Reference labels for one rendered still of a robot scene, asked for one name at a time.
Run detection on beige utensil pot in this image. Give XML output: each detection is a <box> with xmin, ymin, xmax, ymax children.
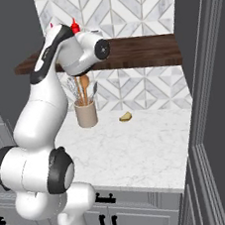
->
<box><xmin>73</xmin><ymin>97</ymin><xmax>100</xmax><ymax>130</ymax></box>

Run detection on dark grey tall cabinet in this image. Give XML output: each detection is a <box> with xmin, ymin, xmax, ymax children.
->
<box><xmin>150</xmin><ymin>0</ymin><xmax>225</xmax><ymax>225</ymax></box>

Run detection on metal spatula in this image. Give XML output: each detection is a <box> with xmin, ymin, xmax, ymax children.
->
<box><xmin>90</xmin><ymin>80</ymin><xmax>101</xmax><ymax>99</ymax></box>

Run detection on wooden spatula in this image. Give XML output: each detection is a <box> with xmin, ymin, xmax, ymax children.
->
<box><xmin>73</xmin><ymin>75</ymin><xmax>85</xmax><ymax>108</ymax></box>

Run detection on yellow food wedge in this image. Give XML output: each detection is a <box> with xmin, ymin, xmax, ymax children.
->
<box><xmin>118</xmin><ymin>110</ymin><xmax>134</xmax><ymax>124</ymax></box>

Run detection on dark wooden shelf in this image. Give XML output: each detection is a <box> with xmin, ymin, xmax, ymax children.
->
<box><xmin>11</xmin><ymin>30</ymin><xmax>183</xmax><ymax>86</ymax></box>

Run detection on wooden spoon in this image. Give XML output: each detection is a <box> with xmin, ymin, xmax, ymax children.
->
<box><xmin>79</xmin><ymin>73</ymin><xmax>93</xmax><ymax>106</ymax></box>

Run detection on metal whisk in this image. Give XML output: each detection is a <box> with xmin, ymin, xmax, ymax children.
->
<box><xmin>65</xmin><ymin>75</ymin><xmax>81</xmax><ymax>105</ymax></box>

